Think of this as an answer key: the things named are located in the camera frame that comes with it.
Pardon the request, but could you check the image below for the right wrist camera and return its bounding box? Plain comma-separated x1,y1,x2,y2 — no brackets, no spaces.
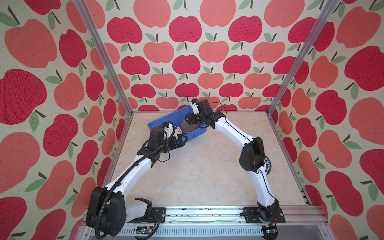
190,99,214,116

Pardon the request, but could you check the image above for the right aluminium corner post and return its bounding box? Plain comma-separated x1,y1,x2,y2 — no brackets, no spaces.
266,0,343,115

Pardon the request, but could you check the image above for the aluminium front rail frame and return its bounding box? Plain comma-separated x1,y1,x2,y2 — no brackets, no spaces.
71,205,334,240

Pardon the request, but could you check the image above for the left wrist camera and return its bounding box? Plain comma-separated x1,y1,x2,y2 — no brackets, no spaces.
148,127,175,151

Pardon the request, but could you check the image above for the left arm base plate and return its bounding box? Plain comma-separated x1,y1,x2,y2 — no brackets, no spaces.
131,206,166,225

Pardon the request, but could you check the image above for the green rim plate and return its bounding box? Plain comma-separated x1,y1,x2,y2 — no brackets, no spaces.
264,155,272,175

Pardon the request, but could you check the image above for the aluminium corner post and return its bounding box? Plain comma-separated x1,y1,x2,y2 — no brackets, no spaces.
73,0,134,116
266,0,343,115

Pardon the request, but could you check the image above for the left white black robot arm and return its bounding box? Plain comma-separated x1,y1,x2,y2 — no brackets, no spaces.
86,134,188,240

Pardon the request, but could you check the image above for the blue plastic bin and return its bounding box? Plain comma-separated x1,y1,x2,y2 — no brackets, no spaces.
148,106,207,141

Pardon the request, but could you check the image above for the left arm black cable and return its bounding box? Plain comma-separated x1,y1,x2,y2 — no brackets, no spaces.
94,121,178,239

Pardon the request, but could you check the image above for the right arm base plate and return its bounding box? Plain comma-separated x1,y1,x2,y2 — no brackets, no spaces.
240,207,286,224

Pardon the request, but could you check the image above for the left aluminium corner post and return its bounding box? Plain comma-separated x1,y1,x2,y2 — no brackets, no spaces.
73,0,134,116

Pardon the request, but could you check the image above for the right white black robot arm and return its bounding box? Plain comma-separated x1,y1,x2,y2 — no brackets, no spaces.
185,111,280,223

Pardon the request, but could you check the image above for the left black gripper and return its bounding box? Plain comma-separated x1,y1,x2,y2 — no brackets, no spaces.
158,134,188,154

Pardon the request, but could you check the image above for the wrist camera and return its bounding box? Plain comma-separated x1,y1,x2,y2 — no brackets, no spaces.
148,127,175,151
190,99,214,116

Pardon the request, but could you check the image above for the clear glass plate top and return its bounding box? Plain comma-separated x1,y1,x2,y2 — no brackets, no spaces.
179,119,200,134

